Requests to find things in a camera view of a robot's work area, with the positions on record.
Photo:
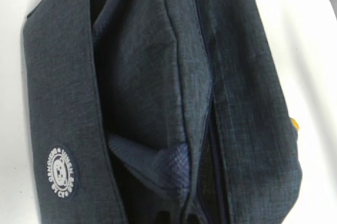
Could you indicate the dark blue fabric lunch bag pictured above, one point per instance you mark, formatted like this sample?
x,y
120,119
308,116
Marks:
x,y
157,111

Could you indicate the yellow toy pear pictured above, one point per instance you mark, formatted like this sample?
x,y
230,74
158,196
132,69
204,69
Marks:
x,y
295,124

